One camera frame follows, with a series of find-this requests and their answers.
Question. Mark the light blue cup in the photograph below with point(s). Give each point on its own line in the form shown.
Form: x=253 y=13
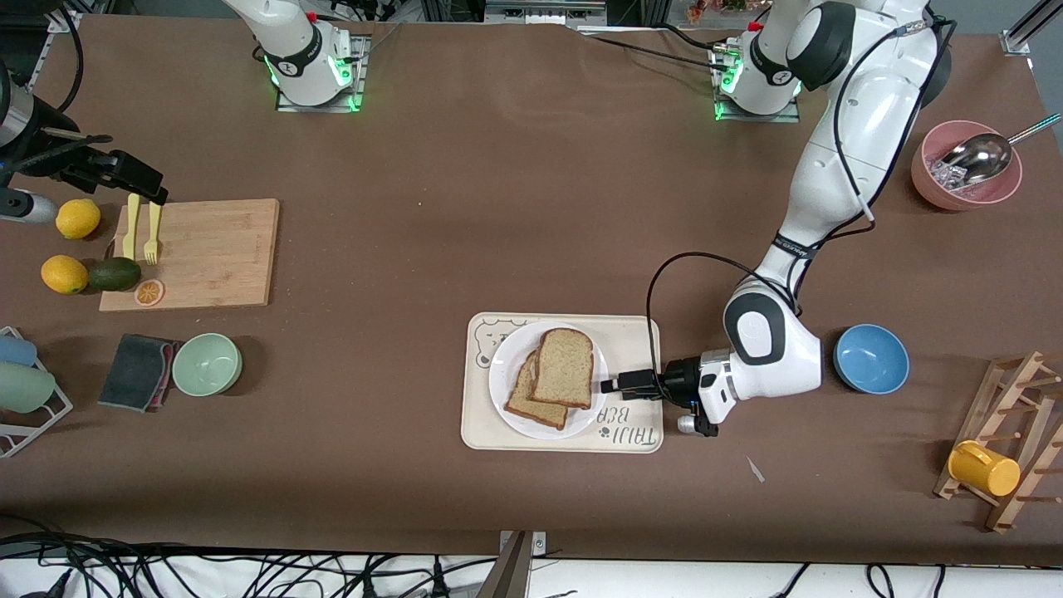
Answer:
x=17 y=350

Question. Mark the pale green cup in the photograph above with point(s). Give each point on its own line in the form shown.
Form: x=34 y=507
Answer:
x=25 y=388

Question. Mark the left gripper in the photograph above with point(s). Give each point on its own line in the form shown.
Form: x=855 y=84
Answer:
x=679 y=379

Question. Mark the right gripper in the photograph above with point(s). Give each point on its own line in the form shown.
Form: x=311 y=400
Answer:
x=73 y=163

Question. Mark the cream tray with bear print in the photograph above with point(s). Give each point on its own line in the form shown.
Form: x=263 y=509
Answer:
x=631 y=432

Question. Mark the aluminium corner rail bracket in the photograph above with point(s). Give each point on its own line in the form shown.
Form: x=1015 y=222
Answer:
x=1026 y=29

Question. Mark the pink cloth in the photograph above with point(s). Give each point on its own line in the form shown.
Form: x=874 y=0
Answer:
x=168 y=378

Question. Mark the clear ice cubes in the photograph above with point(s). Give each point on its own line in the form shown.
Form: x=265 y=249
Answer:
x=947 y=174

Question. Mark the aluminium table edge rail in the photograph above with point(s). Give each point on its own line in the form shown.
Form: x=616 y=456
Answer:
x=62 y=23

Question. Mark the yellow plastic knife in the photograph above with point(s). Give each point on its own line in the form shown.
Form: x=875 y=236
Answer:
x=130 y=228

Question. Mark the dark green avocado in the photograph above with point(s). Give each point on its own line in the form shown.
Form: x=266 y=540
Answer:
x=115 y=274

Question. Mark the yellow plastic fork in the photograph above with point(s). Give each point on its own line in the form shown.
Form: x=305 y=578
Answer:
x=153 y=237

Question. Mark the metal scoop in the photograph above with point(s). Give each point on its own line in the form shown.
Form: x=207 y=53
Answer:
x=980 y=158

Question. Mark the pale green bowl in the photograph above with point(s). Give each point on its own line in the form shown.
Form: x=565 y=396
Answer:
x=207 y=364

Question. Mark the orange fruit slice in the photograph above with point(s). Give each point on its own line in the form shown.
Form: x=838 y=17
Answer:
x=149 y=292

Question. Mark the wooden cutting board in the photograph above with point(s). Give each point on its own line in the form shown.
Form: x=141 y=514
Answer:
x=208 y=257

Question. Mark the small white tape scrap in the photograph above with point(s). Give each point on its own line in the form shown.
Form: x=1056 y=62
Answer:
x=755 y=469

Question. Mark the aluminium profile frame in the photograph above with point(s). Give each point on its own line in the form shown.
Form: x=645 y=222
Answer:
x=544 y=10

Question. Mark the yellow lemon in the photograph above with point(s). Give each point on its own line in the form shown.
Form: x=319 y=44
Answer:
x=64 y=274
x=77 y=218

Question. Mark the blue bowl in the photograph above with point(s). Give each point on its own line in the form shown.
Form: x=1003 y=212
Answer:
x=872 y=359

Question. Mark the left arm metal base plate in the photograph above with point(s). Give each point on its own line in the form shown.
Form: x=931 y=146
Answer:
x=789 y=115

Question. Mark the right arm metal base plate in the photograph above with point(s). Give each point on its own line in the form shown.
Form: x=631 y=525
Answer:
x=320 y=106

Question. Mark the metal table edge bracket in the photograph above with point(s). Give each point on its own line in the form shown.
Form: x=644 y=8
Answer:
x=516 y=565

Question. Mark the wooden mug rack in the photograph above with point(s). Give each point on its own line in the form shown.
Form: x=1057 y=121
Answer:
x=1009 y=399

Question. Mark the yellow mug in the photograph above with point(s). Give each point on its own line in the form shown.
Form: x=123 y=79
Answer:
x=988 y=472

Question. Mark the pink bowl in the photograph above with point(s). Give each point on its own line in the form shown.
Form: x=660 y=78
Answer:
x=930 y=187

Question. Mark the dark grey cloth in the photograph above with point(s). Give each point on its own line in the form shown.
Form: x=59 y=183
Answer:
x=133 y=372

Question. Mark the white round plate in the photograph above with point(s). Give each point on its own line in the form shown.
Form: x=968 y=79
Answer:
x=508 y=370

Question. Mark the brown bread slice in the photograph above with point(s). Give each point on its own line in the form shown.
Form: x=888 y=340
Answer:
x=523 y=403
x=565 y=365

